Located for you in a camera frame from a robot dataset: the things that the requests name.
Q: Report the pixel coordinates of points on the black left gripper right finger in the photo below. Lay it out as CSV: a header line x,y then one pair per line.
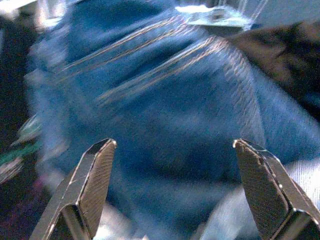
x,y
270,200

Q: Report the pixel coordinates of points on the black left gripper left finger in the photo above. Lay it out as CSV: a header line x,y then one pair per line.
x,y
85,195

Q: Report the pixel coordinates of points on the blue denim shorts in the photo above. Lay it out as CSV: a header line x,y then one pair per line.
x,y
162,112

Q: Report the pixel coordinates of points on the white garment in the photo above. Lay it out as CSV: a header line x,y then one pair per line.
x,y
306,180

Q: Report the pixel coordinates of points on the black t-shirt small white print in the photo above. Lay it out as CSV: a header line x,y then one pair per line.
x,y
287,62

